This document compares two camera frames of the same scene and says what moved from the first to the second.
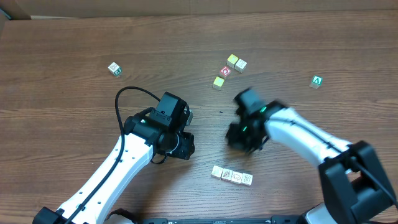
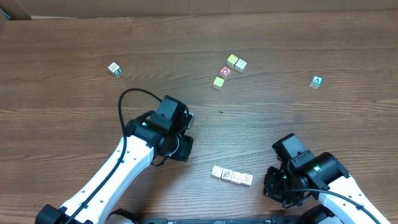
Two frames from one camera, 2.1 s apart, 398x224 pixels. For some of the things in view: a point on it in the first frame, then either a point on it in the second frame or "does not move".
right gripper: x=237 y=137 → x=273 y=184
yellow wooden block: x=217 y=172 does not move
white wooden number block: x=247 y=179 does not move
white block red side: x=226 y=175 does not move
